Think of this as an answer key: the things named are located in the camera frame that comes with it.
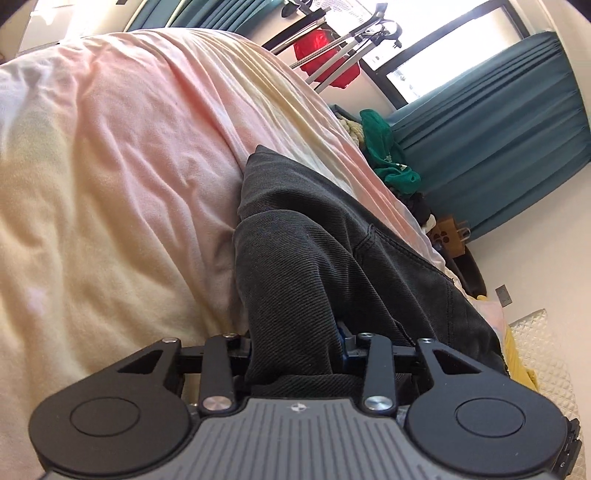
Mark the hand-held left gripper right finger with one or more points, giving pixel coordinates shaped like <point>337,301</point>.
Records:
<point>344,344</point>

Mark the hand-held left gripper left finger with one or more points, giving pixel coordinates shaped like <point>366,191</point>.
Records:
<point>221,355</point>

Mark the dark grey denim pants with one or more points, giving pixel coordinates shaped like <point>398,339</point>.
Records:
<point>314,258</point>

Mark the dark clothes pile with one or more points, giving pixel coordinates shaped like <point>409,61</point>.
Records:
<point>420,207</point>

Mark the white quilted headboard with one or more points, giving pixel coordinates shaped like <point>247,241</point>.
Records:
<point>549,364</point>

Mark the yellow cloth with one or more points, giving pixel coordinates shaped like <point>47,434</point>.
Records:
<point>519,360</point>

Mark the black sofa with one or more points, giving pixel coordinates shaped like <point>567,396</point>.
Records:
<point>471,274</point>

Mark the pastel pillow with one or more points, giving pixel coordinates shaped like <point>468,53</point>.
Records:
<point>489,314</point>

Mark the brown paper bag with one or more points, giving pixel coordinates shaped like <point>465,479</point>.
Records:
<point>448,237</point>

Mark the green garment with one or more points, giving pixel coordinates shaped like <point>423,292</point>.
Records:
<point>388,147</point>

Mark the yellow knitted blanket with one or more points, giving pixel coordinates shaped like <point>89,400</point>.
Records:
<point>353,131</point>

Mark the pastel bed sheet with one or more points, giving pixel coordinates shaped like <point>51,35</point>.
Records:
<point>115,161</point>

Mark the teal curtain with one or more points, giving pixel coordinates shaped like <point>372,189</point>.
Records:
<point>498,138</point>
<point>207,14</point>

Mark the red garment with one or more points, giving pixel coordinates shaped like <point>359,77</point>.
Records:
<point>318,44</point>

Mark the garment steamer with silver pole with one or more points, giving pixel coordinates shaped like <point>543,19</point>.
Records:
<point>351,39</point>

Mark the black framed window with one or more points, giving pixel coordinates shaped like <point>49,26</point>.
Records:
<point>438,41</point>

